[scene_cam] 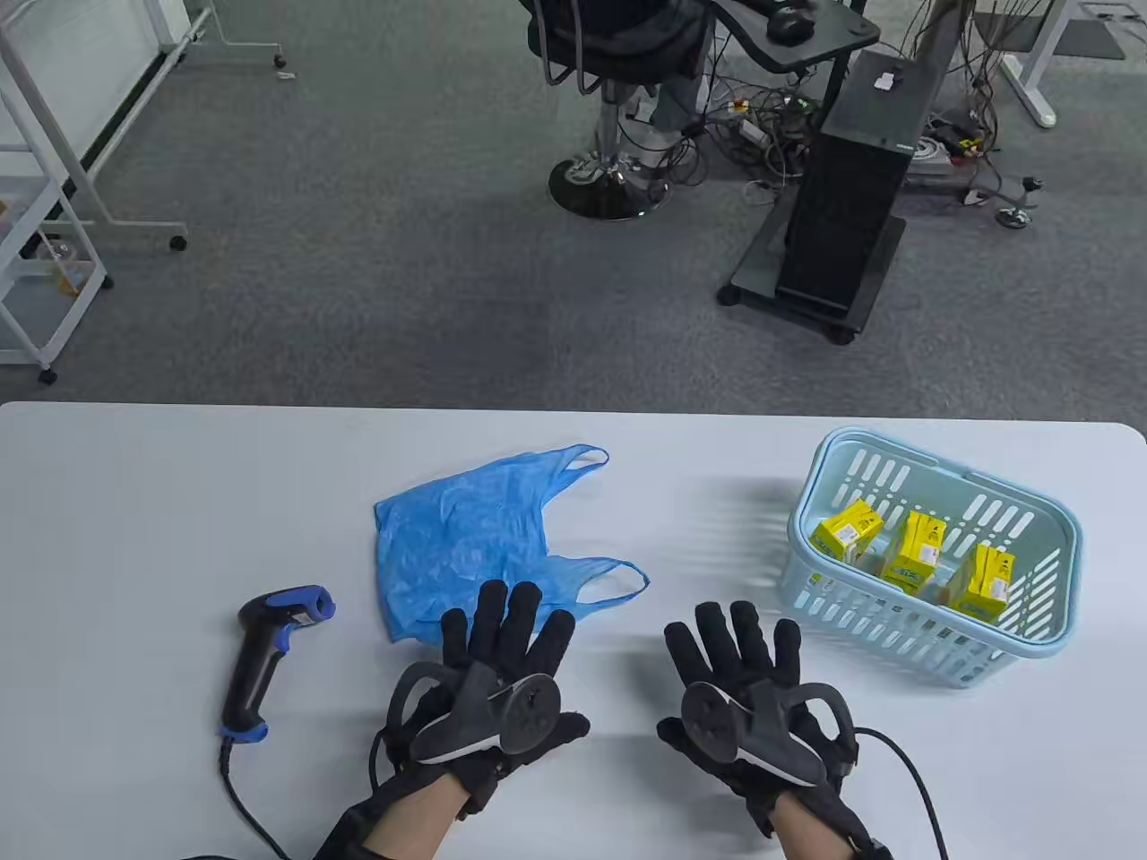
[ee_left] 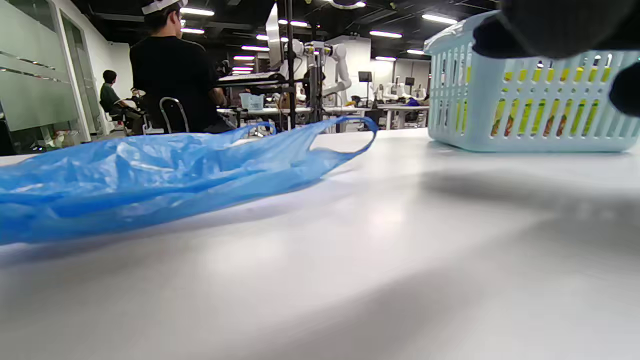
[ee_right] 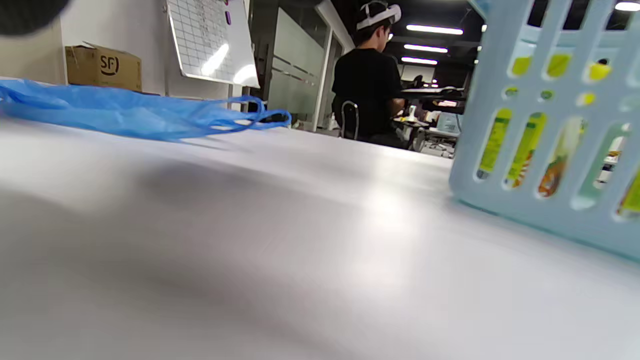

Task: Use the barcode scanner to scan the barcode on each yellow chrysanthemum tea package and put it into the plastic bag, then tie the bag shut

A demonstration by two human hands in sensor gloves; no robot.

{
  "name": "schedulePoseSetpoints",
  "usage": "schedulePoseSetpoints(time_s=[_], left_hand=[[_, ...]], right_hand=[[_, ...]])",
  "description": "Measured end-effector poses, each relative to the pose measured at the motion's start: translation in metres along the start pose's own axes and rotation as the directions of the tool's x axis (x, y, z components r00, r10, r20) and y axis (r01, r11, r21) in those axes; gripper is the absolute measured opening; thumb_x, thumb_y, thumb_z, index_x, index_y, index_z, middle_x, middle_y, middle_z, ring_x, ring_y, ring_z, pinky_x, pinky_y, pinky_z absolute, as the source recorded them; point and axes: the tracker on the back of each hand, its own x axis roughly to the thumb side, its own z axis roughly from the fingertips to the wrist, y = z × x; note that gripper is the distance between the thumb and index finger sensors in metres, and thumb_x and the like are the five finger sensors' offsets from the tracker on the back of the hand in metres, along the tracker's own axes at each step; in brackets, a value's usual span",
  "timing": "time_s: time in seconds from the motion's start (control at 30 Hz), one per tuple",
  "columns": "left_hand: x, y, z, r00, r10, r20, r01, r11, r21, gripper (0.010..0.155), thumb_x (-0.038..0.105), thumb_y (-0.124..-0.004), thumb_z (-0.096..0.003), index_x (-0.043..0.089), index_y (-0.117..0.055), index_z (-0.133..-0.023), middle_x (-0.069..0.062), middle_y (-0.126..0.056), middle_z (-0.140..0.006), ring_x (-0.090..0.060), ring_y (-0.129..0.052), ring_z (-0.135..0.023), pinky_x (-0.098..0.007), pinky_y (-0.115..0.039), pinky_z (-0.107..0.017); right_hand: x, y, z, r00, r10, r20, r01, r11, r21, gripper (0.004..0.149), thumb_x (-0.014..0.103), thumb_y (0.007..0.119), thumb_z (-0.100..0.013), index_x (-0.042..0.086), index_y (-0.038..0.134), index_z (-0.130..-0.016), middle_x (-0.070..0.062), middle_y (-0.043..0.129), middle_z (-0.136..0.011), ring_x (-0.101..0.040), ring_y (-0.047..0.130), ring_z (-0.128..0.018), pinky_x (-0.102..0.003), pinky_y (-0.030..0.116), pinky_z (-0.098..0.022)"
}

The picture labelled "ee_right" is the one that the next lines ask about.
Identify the light blue plastic basket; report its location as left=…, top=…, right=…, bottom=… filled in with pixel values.
left=448, top=0, right=640, bottom=262

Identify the white headset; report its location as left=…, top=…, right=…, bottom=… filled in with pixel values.
left=356, top=1, right=402, bottom=31

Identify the blue plastic bag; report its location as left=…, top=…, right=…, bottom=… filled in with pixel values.
left=0, top=79, right=292, bottom=141

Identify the white whiteboard on stand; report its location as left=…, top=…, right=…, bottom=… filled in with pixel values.
left=166, top=0, right=261, bottom=89

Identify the frosted glass partition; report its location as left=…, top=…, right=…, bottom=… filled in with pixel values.
left=267, top=7, right=333, bottom=132

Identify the black office chair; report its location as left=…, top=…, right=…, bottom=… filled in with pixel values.
left=341, top=100, right=361, bottom=140

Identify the black standing desk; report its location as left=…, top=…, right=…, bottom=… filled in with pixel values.
left=400, top=85, right=467, bottom=115

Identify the cardboard box with black logo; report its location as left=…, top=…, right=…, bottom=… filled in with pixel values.
left=65, top=42, right=142, bottom=92

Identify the person's right hand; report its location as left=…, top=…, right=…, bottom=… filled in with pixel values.
left=0, top=0, right=71, bottom=37

